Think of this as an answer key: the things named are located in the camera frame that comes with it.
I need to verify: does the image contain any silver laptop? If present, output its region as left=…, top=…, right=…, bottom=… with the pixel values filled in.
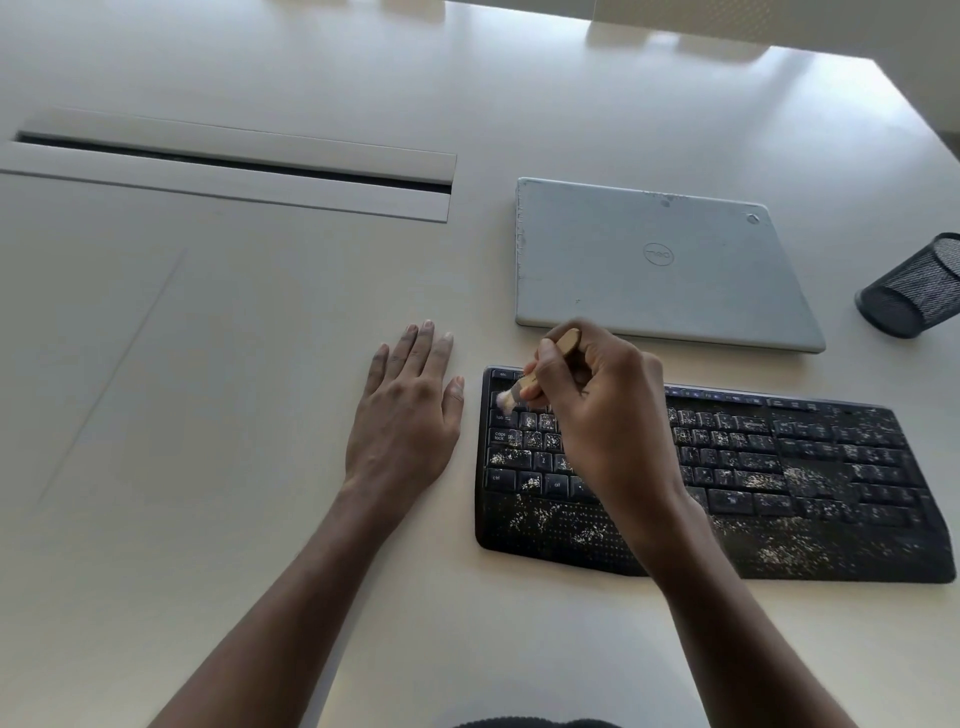
left=514, top=176, right=827, bottom=355

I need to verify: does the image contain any black keyboard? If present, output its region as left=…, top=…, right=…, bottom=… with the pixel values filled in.
left=474, top=365, right=958, bottom=585

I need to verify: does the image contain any person's right forearm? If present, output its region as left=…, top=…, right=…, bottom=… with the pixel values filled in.
left=637, top=517, right=856, bottom=728

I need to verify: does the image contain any small wooden brush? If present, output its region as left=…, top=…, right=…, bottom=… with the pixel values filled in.
left=491, top=327, right=583, bottom=418

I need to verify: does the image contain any cream perforated chair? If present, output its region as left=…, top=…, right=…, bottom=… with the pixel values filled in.
left=592, top=0, right=774, bottom=46

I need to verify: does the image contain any person's left forearm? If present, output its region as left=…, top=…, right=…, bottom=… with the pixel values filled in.
left=149, top=479, right=418, bottom=728

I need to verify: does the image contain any black mesh pen holder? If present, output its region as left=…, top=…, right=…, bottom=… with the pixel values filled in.
left=854, top=232, right=960, bottom=340

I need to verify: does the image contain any person's right hand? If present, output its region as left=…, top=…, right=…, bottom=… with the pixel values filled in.
left=519, top=318, right=714, bottom=579

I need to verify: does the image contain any person's left hand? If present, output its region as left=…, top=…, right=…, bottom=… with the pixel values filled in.
left=343, top=320, right=466, bottom=500

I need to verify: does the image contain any person's black clothing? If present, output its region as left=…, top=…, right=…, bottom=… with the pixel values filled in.
left=449, top=716, right=624, bottom=728

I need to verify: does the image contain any grey desk cable slot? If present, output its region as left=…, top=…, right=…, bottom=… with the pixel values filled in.
left=0, top=107, right=457, bottom=224

